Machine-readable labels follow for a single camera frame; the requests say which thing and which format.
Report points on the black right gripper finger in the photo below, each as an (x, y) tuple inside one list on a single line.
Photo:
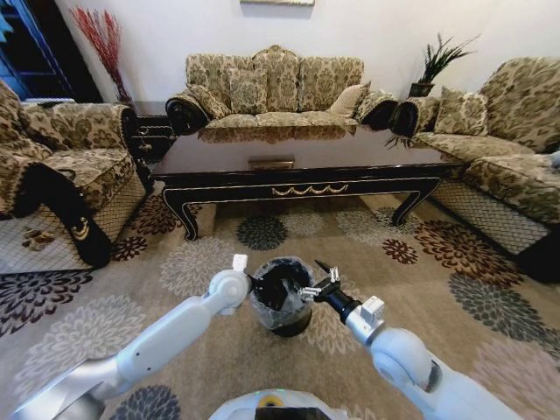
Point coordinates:
[(334, 275), (310, 291)]

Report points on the black trash bin with liner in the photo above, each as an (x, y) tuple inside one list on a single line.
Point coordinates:
[(286, 321)]

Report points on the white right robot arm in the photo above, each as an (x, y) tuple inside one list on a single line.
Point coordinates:
[(407, 354)]

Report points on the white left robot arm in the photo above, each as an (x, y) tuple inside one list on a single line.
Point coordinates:
[(166, 332)]

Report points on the white robot front shell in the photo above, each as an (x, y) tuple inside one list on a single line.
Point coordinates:
[(271, 404)]

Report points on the dark glossy wooden coffee table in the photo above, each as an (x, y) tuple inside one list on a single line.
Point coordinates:
[(302, 153)]

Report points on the floral patterned carpet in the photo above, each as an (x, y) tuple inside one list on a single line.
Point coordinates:
[(131, 284)]

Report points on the cream plain cushion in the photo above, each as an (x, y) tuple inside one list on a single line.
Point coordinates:
[(350, 100)]

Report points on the dark wooden side table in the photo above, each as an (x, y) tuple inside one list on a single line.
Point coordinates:
[(151, 131)]

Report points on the slanted floral cushion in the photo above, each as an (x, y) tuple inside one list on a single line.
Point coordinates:
[(209, 101)]

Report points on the square floral cushion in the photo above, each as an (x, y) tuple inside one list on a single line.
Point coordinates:
[(248, 92)]

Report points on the floral three-seat sofa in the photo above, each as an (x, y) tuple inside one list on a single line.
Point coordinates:
[(280, 83)]

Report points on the large floral cushion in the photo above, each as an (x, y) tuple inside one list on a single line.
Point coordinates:
[(461, 111)]

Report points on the green potted plant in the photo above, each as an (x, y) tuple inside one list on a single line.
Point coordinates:
[(437, 61)]

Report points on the floral sofa with mesh skirt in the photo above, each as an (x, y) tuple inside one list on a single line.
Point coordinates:
[(516, 114)]

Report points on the floral armchair with black arms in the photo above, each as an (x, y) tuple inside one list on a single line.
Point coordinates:
[(79, 131)]

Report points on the small blue-grey object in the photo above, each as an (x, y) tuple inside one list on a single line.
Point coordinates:
[(555, 158)]

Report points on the red branch decoration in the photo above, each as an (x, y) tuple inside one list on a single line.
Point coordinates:
[(107, 48)]

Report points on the framed wall picture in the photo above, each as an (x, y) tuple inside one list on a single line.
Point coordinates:
[(277, 2)]

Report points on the blue door frame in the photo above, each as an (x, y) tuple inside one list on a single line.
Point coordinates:
[(30, 52)]

